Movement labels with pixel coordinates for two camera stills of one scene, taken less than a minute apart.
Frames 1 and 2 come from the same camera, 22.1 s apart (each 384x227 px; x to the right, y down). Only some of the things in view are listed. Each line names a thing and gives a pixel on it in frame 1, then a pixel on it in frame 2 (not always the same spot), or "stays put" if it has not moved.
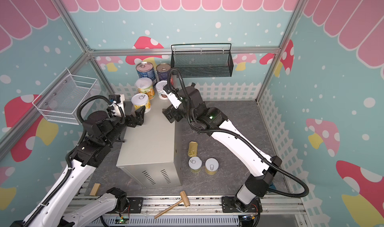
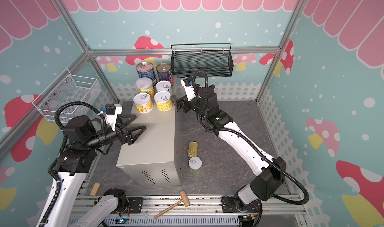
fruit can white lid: (195, 164) stays put
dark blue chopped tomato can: (163, 69) stays put
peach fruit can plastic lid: (145, 85) stays put
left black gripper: (139, 118) to (128, 137)
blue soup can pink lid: (145, 69) stays put
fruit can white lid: (211, 166) to (163, 101)
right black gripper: (174, 113) to (186, 103)
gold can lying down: (192, 149) stays put
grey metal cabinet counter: (151, 153) stays put
